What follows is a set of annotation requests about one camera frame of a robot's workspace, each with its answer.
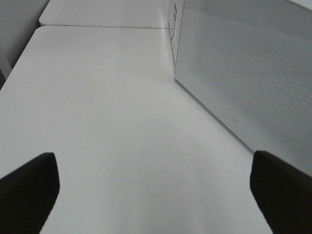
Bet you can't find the white microwave oven body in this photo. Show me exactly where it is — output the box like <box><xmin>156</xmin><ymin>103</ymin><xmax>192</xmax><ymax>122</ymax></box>
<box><xmin>167</xmin><ymin>0</ymin><xmax>185</xmax><ymax>68</ymax></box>

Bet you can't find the white microwave door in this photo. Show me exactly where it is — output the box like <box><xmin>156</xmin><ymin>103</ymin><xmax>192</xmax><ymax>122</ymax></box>
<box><xmin>175</xmin><ymin>0</ymin><xmax>312</xmax><ymax>175</ymax></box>

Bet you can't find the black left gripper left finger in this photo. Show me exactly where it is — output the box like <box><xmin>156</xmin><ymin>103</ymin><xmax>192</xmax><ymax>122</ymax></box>
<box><xmin>0</xmin><ymin>153</ymin><xmax>60</xmax><ymax>234</ymax></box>

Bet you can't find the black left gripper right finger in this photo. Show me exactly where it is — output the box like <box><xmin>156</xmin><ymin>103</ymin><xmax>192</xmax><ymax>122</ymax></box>
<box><xmin>250</xmin><ymin>151</ymin><xmax>312</xmax><ymax>234</ymax></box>

